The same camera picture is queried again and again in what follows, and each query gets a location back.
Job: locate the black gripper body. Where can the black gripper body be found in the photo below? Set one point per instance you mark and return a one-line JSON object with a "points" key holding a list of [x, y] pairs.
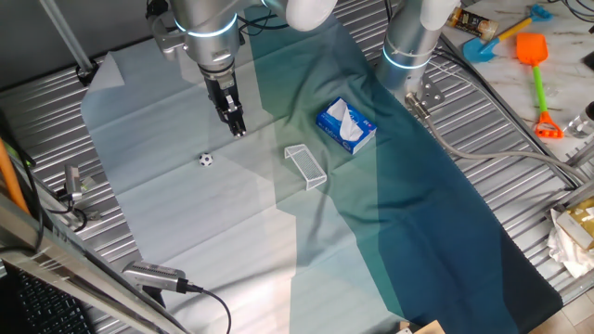
{"points": [[218, 93]]}

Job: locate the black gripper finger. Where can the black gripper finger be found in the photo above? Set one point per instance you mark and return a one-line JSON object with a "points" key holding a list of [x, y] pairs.
{"points": [[239, 116], [228, 116]]}

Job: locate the small black-white soccer ball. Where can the small black-white soccer ball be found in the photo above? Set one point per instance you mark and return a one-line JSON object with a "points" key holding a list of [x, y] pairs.
{"points": [[205, 159]]}

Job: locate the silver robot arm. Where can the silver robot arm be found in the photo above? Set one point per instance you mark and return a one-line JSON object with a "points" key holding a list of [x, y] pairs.
{"points": [[209, 28]]}

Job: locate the white mesh toy goal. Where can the white mesh toy goal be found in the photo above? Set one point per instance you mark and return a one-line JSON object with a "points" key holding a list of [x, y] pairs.
{"points": [[308, 168]]}

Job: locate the blue tissue box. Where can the blue tissue box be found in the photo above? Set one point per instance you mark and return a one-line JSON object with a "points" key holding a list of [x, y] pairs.
{"points": [[345, 125]]}

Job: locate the blue-green gradient tablecloth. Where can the blue-green gradient tablecloth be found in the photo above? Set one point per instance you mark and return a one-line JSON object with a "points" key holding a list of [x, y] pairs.
{"points": [[232, 232]]}

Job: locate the grey metal pole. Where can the grey metal pole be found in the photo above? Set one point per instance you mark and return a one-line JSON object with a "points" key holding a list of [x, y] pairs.
{"points": [[69, 39]]}

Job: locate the orange pole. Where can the orange pole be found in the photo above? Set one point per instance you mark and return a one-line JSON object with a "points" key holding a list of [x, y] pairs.
{"points": [[11, 181]]}

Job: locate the blue toy shovel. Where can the blue toy shovel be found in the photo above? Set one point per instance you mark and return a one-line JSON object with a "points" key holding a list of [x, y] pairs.
{"points": [[478, 50]]}

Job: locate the brown labelled jar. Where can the brown labelled jar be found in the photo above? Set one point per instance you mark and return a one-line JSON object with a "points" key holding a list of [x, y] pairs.
{"points": [[473, 24]]}

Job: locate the black keyboard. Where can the black keyboard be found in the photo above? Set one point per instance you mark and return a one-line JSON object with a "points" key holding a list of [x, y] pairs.
{"points": [[46, 311]]}

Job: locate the wooden block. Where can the wooden block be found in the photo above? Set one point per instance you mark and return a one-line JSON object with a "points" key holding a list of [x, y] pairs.
{"points": [[431, 328]]}

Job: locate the clear plastic bottle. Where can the clear plastic bottle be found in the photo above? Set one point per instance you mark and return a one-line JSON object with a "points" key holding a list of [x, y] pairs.
{"points": [[580, 126]]}

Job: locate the crumpled white paper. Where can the crumpled white paper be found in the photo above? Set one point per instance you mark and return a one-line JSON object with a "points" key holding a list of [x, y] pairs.
{"points": [[564, 255]]}

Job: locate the gold cardboard box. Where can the gold cardboard box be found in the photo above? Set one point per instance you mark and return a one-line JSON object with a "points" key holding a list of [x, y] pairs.
{"points": [[580, 222]]}

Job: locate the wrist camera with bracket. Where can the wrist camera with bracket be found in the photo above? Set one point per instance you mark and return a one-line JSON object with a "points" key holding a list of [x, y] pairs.
{"points": [[163, 42]]}

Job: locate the small camera on mount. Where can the small camera on mount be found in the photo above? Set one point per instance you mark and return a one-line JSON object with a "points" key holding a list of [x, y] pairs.
{"points": [[73, 178]]}

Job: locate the silver camera on stand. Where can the silver camera on stand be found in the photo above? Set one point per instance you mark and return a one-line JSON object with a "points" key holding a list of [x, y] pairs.
{"points": [[153, 276]]}

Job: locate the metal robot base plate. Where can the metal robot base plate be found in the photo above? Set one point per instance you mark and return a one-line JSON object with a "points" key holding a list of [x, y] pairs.
{"points": [[434, 95]]}

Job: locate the wrapped aluminium frame bar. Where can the wrapped aluminium frame bar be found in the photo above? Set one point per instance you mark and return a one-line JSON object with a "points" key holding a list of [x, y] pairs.
{"points": [[55, 264]]}

